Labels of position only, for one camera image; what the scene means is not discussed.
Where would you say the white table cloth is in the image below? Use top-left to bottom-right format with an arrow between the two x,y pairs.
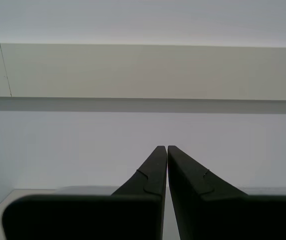
55,184 -> 286,197

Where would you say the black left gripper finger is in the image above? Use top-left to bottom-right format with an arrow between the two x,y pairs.
1,145 -> 168,240
167,145 -> 286,240

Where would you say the beige wall panel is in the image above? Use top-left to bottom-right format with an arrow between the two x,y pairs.
0,42 -> 286,101

